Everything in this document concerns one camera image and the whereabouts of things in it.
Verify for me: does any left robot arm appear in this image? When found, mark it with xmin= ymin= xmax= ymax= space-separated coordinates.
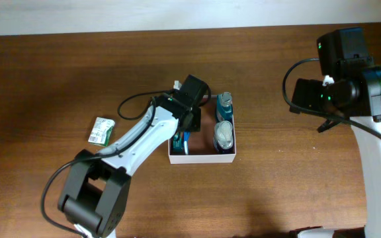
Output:
xmin=58 ymin=75 xmax=211 ymax=237

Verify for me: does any black cable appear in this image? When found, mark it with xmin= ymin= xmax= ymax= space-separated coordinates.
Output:
xmin=40 ymin=86 xmax=212 ymax=238
xmin=282 ymin=58 xmax=381 ymax=163

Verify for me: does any left black cable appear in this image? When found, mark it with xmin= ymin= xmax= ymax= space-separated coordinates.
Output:
xmin=40 ymin=86 xmax=212 ymax=238

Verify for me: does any blue white toothbrush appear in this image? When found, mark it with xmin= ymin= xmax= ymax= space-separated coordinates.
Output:
xmin=183 ymin=132 xmax=191 ymax=155

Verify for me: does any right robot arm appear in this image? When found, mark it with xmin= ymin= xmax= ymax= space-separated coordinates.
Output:
xmin=283 ymin=27 xmax=381 ymax=238

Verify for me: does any right black cable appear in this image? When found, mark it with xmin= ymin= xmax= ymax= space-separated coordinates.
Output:
xmin=282 ymin=58 xmax=381 ymax=163

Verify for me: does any blue mouthwash bottle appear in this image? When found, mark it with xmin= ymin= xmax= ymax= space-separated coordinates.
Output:
xmin=215 ymin=92 xmax=233 ymax=122

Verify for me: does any clear pump soap bottle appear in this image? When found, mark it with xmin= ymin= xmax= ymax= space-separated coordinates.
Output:
xmin=213 ymin=120 xmax=234 ymax=154

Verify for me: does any small toothpaste tube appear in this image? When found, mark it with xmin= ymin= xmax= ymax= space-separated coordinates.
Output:
xmin=172 ymin=132 xmax=183 ymax=153

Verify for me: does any white square cardboard box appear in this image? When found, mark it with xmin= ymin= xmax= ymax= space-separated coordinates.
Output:
xmin=168 ymin=95 xmax=237 ymax=164

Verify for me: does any green white soap packet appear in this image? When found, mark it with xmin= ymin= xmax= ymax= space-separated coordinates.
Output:
xmin=88 ymin=117 xmax=115 ymax=147

